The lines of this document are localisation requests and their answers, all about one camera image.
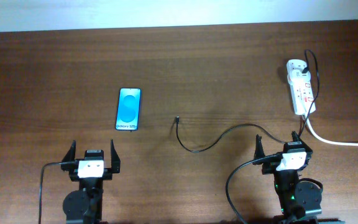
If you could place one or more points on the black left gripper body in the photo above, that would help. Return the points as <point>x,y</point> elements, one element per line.
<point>69,168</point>

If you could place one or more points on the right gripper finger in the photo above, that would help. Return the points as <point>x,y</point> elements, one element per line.
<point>259,151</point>
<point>295,137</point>

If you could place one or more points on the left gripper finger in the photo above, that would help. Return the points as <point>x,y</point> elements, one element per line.
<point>69,157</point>
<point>115,160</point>

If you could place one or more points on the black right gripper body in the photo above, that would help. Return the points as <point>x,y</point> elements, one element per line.
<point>268,168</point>

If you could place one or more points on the blue Samsung Galaxy smartphone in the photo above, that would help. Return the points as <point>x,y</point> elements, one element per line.
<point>128,109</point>

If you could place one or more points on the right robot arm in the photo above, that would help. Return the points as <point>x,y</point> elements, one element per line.
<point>300,198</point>

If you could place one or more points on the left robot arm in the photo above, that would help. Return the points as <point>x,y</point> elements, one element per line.
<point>85,205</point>

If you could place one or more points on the white USB charger plug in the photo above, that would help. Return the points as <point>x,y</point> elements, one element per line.
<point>296,77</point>

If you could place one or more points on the white power strip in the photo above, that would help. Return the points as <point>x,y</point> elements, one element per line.
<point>302,95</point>

